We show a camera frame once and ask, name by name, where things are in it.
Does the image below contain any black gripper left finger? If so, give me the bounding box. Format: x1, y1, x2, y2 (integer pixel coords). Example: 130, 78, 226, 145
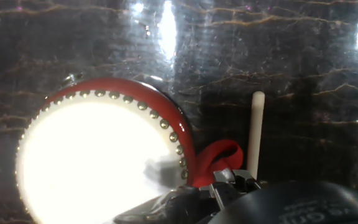
199, 167, 236, 209

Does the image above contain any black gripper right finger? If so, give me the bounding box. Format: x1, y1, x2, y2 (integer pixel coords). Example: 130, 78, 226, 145
232, 169, 262, 192

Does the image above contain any light wooden drumstick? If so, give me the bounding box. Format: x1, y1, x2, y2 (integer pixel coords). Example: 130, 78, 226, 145
246, 91, 266, 181

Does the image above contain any red drum with white head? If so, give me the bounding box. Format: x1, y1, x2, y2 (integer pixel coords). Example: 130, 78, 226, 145
14, 77, 244, 224

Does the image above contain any dark marble pattern mat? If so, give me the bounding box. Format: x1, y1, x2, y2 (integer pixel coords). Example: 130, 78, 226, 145
0, 0, 358, 224

